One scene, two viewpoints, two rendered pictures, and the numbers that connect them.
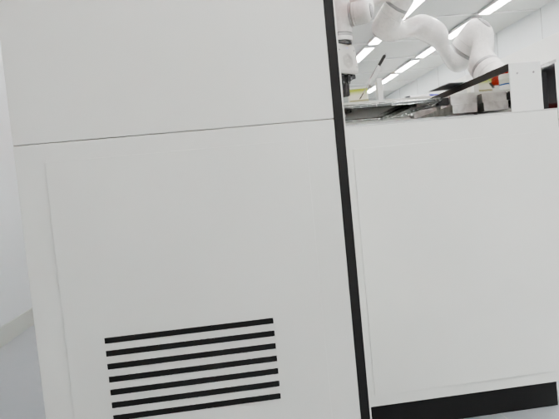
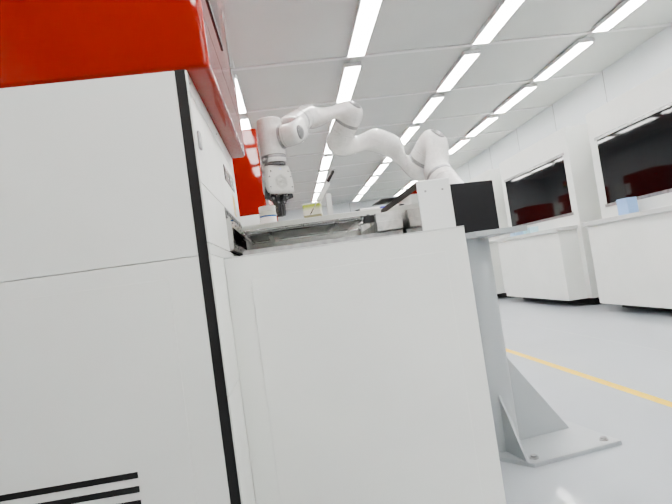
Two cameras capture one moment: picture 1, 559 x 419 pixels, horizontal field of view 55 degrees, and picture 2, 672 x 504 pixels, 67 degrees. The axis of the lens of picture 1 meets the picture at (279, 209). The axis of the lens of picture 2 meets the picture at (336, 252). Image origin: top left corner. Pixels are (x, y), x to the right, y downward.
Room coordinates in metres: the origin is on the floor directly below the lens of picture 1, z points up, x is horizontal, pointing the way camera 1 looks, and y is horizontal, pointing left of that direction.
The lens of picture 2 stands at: (0.11, -0.43, 0.74)
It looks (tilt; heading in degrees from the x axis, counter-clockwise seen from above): 2 degrees up; 0
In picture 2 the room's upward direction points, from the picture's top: 8 degrees counter-clockwise
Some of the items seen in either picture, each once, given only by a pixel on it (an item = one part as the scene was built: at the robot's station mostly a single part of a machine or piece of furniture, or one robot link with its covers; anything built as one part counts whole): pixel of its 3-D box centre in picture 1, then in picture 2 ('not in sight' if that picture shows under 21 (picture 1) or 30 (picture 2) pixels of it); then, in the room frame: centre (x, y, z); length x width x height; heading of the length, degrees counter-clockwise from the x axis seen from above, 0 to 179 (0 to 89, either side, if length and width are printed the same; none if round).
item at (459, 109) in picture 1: (441, 115); (379, 230); (1.83, -0.58, 0.87); 0.36 x 0.08 x 0.03; 5
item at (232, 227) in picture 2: not in sight; (238, 240); (1.75, -0.11, 0.89); 0.44 x 0.02 x 0.10; 5
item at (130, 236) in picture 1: (209, 287); (127, 422); (1.54, 0.23, 0.41); 0.82 x 0.70 x 0.82; 5
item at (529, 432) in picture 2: not in sight; (506, 336); (2.08, -1.03, 0.41); 0.51 x 0.44 x 0.82; 104
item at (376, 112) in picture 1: (365, 112); (301, 231); (1.79, -0.32, 0.90); 0.34 x 0.34 x 0.01; 6
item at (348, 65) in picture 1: (341, 58); (276, 179); (1.81, -0.26, 1.09); 0.10 x 0.07 x 0.11; 127
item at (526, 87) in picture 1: (479, 102); (412, 216); (1.76, -0.69, 0.89); 0.55 x 0.09 x 0.14; 5
